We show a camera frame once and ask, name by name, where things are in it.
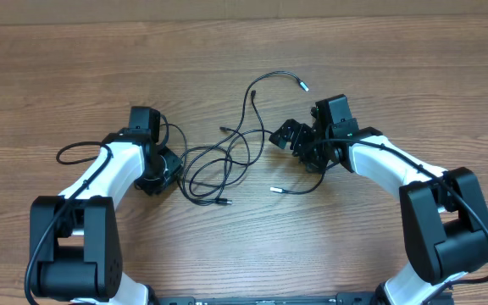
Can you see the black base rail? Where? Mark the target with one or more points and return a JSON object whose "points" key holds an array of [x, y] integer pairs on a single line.
{"points": [[265, 301]]}

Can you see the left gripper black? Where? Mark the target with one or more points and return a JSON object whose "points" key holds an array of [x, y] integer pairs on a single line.
{"points": [[164, 170]]}

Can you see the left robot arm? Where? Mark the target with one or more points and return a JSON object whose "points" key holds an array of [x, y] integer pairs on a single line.
{"points": [[75, 253]]}

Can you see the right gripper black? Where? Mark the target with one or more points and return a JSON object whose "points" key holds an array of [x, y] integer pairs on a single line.
{"points": [[304, 144]]}

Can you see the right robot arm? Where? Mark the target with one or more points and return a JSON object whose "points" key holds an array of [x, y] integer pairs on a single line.
{"points": [[444, 213]]}

